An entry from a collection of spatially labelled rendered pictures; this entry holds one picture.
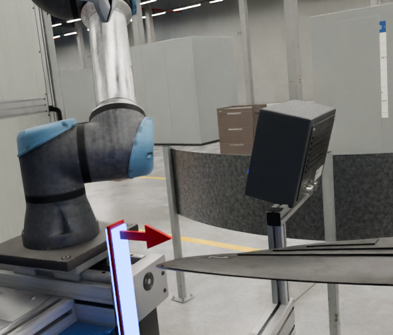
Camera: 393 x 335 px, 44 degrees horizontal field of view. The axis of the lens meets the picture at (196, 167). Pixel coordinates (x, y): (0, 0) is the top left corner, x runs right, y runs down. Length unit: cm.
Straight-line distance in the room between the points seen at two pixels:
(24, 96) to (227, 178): 105
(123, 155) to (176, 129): 962
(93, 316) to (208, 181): 171
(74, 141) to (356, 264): 67
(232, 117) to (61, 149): 644
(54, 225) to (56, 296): 14
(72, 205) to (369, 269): 69
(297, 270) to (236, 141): 698
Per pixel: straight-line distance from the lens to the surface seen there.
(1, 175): 229
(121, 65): 104
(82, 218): 96
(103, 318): 93
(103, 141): 92
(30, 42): 248
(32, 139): 94
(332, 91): 691
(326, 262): 36
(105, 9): 75
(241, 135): 725
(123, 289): 49
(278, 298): 104
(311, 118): 98
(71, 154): 93
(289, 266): 35
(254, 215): 242
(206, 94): 1034
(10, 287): 107
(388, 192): 224
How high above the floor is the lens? 132
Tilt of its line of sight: 10 degrees down
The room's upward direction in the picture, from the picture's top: 5 degrees counter-clockwise
